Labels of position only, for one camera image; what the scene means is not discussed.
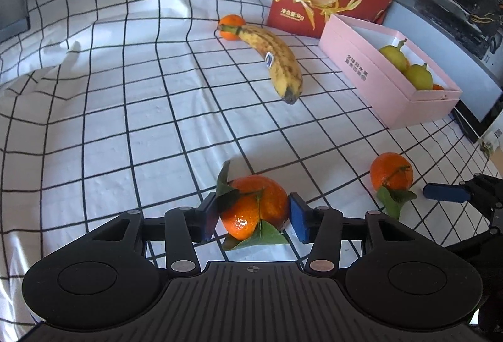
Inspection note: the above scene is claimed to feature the tangerine with green leaves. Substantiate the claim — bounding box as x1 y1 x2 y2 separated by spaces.
370 152 418 220
215 160 292 251

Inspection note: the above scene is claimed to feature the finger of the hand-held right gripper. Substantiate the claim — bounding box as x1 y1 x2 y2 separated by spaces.
423 173 503 223

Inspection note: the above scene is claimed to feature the spotted yellow banana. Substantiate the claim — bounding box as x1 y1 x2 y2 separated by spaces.
218 24 304 105

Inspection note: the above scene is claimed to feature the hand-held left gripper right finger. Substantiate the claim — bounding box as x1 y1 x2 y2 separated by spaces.
289 193 413 280

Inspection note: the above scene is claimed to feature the pink cardboard box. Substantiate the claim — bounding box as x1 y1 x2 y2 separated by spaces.
318 14 464 131

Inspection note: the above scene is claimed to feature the large yellow-green pear with stem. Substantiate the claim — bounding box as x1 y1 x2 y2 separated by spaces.
379 39 410 72

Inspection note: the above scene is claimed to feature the white printed package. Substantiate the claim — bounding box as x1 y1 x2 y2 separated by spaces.
480 121 503 161

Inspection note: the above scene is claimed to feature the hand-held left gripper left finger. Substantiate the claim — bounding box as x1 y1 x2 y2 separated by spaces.
94 193 219 278

